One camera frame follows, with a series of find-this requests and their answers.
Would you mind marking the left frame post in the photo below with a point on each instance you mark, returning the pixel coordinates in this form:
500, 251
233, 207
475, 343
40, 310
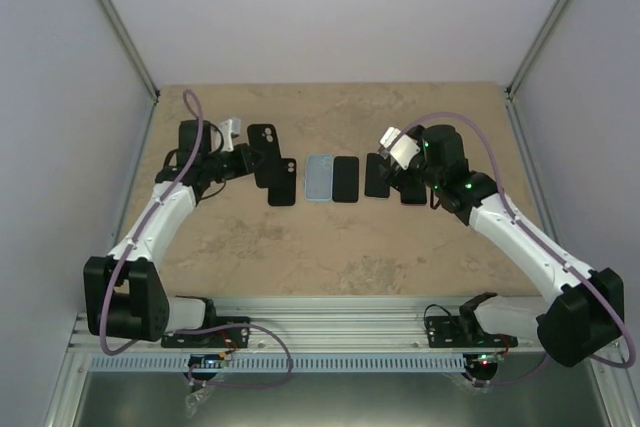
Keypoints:
123, 36

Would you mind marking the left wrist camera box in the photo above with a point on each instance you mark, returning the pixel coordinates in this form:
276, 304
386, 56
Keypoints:
228, 131

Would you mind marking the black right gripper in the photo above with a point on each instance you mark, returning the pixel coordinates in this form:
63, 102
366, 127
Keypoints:
396, 177

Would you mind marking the right frame post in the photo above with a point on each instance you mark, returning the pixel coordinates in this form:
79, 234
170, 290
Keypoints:
543, 36

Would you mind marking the frame post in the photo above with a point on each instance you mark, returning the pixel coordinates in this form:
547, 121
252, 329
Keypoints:
543, 36
123, 36

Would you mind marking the light blue phone case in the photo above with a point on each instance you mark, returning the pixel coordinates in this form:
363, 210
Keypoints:
319, 177

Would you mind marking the circuit board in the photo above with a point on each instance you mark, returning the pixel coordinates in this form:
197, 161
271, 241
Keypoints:
214, 361
477, 361

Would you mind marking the aluminium rail beam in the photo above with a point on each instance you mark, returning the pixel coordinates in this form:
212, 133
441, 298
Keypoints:
337, 324

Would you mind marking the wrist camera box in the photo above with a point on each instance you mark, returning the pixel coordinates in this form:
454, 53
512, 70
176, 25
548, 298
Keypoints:
399, 148
228, 131

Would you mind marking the right circuit board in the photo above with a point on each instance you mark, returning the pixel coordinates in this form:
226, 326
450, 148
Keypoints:
477, 361

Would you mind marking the clear plastic bag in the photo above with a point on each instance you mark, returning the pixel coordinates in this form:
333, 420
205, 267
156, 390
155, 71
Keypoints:
196, 397

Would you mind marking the phone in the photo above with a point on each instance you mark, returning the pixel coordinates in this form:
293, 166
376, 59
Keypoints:
263, 138
282, 190

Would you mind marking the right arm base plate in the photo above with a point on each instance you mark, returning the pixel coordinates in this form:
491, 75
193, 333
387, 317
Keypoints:
445, 329

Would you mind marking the silver-edged black smartphone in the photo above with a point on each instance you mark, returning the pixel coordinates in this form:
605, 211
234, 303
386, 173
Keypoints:
375, 171

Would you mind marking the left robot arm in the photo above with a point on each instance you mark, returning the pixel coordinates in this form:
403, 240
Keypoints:
124, 295

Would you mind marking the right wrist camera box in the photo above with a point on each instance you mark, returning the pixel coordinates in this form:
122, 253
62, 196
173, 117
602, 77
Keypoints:
399, 148

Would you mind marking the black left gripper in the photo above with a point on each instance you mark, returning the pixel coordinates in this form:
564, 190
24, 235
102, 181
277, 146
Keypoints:
244, 151

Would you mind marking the black smartphone from purple case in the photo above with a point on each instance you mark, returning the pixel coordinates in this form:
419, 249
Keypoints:
414, 196

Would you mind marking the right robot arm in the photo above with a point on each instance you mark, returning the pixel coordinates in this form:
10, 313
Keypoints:
579, 310

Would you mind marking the left circuit board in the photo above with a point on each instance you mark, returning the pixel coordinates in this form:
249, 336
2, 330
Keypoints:
214, 361

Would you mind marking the slotted cable duct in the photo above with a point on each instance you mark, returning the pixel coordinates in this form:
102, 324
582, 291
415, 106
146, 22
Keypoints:
300, 363

